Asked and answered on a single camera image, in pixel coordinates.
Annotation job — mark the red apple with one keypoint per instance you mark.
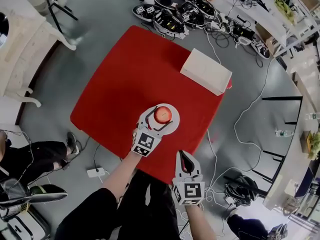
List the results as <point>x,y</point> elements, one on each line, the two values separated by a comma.
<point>162,114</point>

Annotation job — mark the yellow green flower basket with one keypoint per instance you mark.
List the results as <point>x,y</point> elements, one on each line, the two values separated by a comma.
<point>312,144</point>

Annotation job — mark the black folding stand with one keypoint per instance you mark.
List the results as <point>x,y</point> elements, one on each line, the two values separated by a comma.
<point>61,11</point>

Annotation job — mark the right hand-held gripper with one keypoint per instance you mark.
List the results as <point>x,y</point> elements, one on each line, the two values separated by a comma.
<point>191,191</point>

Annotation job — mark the pile of black white rigs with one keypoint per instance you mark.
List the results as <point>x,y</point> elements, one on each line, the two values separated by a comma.
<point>172,9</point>

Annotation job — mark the white power strip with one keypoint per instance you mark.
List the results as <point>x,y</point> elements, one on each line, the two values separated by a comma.
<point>96,172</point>

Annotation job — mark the person's left hand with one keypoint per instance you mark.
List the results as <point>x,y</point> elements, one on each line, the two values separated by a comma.
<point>134,137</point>

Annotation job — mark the white carved wooden table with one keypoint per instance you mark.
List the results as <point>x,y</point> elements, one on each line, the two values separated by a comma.
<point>22,46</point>

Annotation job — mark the white appliance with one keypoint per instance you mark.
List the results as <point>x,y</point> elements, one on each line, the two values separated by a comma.
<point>20,227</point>

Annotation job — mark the red tablecloth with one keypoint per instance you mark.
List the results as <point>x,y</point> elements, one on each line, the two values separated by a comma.
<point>120,84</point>

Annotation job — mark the white cardboard box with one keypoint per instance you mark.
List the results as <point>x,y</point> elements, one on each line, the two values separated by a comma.
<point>207,69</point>

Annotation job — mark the white table with black legs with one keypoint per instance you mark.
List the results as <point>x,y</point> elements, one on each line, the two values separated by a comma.
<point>292,134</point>

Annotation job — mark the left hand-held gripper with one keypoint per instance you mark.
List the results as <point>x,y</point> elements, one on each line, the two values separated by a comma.
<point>146,144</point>

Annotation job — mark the white plate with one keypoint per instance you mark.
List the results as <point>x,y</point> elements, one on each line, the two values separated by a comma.
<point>176,119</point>

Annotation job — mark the person's right forearm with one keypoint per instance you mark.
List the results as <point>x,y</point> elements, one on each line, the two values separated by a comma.
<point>198,221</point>

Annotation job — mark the clear water bottle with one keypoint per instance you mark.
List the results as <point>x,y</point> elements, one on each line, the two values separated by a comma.
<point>312,116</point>
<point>283,133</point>

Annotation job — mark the person's black clothing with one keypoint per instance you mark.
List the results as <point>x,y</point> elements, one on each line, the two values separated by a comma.
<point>140,209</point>

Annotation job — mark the person's left forearm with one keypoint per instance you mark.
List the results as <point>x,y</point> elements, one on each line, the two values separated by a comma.
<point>122,174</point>

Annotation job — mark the white shelving unit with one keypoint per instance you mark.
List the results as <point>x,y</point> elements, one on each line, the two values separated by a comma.
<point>287,14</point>

